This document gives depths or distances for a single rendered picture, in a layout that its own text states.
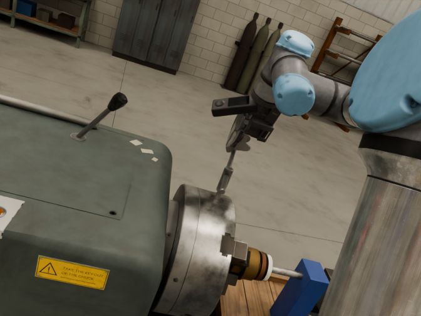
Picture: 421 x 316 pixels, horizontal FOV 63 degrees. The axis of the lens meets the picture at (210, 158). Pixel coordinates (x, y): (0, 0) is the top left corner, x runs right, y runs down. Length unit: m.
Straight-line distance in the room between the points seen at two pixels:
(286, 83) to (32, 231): 0.49
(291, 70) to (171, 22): 6.09
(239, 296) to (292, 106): 0.68
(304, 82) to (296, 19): 7.18
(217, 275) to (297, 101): 0.40
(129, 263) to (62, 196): 0.18
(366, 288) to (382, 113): 0.14
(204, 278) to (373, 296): 0.49
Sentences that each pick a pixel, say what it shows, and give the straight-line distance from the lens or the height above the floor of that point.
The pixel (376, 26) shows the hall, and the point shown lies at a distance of 8.72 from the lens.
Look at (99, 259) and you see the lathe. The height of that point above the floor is 1.24.
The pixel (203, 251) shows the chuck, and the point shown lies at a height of 1.18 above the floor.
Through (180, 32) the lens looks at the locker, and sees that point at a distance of 6.77.
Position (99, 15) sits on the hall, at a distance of 7.30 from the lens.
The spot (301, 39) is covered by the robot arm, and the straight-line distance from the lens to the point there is 0.76.
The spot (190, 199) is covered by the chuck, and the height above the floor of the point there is 1.24.
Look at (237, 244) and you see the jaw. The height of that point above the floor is 1.19.
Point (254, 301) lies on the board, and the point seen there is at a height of 0.89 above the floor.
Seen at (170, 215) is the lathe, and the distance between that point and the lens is 0.81.
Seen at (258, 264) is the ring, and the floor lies 1.11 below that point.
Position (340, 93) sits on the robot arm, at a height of 1.58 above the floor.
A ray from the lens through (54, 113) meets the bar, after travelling 0.93.
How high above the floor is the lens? 1.66
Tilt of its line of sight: 24 degrees down
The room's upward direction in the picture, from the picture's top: 22 degrees clockwise
